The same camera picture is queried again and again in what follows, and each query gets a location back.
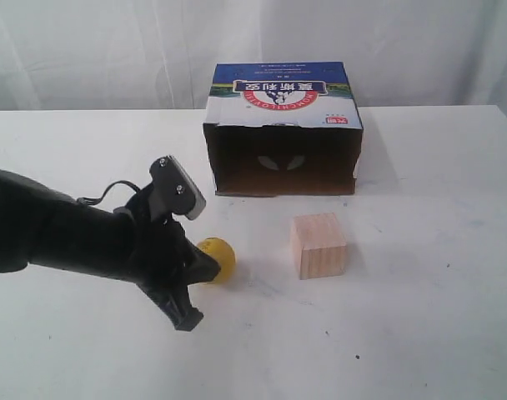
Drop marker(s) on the blue white cardboard box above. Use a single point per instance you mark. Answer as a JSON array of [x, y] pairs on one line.
[[282, 129]]

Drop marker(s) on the white backdrop curtain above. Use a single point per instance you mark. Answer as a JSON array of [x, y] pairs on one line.
[[161, 54]]

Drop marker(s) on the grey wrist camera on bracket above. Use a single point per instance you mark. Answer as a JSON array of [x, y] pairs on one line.
[[174, 191]]

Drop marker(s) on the yellow tennis ball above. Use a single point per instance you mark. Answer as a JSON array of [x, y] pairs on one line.
[[223, 254]]

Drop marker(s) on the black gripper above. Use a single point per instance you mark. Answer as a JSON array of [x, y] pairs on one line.
[[155, 255]]

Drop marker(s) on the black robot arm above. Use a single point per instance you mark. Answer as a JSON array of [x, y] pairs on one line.
[[47, 228]]

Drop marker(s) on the light wooden cube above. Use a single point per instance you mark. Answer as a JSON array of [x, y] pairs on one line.
[[318, 246]]

